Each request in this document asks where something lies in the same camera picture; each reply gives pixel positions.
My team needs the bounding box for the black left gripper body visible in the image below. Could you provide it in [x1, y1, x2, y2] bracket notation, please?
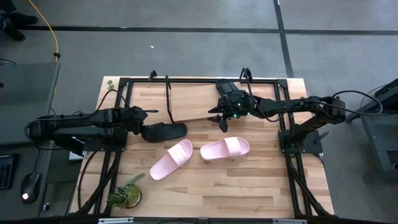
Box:
[123, 105, 159, 136]

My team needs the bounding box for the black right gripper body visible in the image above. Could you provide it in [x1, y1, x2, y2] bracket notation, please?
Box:
[217, 93, 259, 134]

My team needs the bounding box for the black rubber slide sandal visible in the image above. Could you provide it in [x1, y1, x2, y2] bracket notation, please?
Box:
[215, 78, 242, 100]
[140, 121, 188, 144]

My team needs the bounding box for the wooden shelf with black frame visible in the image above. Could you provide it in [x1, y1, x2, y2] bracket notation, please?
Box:
[164, 67, 254, 124]

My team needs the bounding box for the pink rubber slide sandal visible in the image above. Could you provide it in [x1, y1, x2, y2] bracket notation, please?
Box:
[149, 139, 194, 182]
[200, 136, 251, 162]

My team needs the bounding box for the small white box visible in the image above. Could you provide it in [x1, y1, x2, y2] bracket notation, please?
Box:
[68, 146, 85, 162]

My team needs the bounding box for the potted green succulent plant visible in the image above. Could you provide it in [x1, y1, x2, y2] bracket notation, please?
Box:
[107, 172, 146, 210]

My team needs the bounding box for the grey desk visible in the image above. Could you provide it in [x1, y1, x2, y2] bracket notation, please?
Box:
[0, 61, 62, 218]

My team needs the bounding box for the black computer mouse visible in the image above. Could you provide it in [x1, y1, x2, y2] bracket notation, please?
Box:
[20, 172, 42, 205]

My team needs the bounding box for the black keyboard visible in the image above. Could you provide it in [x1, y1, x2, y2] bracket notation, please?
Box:
[0, 154, 19, 191]

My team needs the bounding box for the person's black shoe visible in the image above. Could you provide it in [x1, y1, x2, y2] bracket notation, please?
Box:
[9, 11, 40, 26]
[1, 21, 27, 41]

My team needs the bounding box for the grey metal stand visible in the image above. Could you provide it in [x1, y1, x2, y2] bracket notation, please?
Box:
[343, 77, 398, 184]

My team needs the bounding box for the black device on stand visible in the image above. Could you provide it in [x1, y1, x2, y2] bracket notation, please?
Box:
[374, 77, 398, 99]

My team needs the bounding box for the person's leg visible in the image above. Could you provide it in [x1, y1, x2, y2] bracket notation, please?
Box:
[0, 0, 18, 15]

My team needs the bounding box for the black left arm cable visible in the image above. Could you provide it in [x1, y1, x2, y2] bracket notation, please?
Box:
[95, 88, 133, 113]

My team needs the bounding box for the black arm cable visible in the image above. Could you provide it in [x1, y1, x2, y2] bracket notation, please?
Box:
[331, 89, 384, 118]
[95, 88, 133, 113]

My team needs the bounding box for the black aluminium rig frame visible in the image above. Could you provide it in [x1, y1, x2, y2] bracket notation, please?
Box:
[70, 76, 335, 218]

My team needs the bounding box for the yellow cable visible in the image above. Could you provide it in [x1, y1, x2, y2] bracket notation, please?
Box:
[28, 0, 60, 62]

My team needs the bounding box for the silver metal bracket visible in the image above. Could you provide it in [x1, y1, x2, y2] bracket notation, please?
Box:
[98, 217, 135, 224]
[272, 218, 308, 224]

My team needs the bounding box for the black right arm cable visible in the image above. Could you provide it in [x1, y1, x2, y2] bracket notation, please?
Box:
[331, 89, 384, 118]

